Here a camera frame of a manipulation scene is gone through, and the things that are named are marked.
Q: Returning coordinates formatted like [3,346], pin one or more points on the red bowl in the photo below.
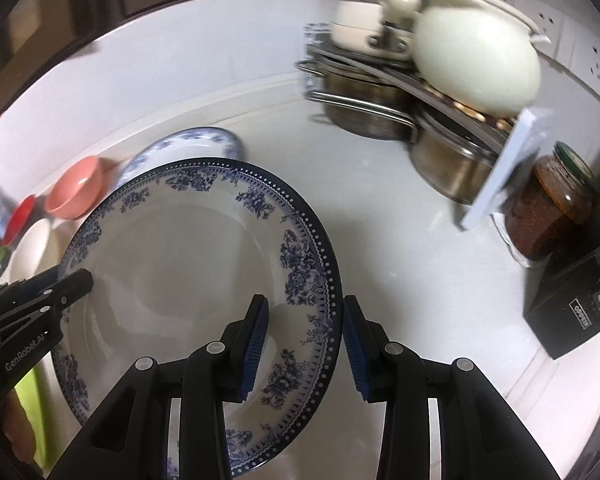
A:
[20,220]

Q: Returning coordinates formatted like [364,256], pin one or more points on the black box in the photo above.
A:
[565,305]

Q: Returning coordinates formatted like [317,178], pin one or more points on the pink bowl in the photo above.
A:
[75,190]

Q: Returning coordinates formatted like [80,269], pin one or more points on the glass jar green lid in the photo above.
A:
[550,205]

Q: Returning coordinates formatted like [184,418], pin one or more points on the person's left hand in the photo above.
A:
[19,430]

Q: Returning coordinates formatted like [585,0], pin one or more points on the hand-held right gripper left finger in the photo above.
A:
[255,347]

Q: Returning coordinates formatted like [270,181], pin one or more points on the large white pot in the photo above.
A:
[475,55]

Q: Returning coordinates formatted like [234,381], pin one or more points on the cream pot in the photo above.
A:
[355,20]

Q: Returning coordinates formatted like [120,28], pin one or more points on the green plastic board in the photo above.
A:
[35,410]

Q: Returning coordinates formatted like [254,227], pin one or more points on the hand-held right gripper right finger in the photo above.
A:
[355,352]

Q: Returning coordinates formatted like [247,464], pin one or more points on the tall steel pot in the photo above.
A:
[450,165]

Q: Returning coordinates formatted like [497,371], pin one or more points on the blue white patterned packet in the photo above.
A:
[312,35]

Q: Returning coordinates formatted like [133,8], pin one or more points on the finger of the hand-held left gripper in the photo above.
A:
[77,282]
[42,280]

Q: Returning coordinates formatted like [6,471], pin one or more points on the large blue floral plate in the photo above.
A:
[180,270]

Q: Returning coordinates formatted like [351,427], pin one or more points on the metal pot rack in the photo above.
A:
[380,67]

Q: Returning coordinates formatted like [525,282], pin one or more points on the white board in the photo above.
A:
[510,165]

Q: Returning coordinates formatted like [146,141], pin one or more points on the white bowl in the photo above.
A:
[32,255]

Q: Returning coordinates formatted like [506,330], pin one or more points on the small blue floral plate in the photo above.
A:
[190,142]

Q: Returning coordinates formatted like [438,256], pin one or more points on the wide steel pot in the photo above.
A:
[365,105]

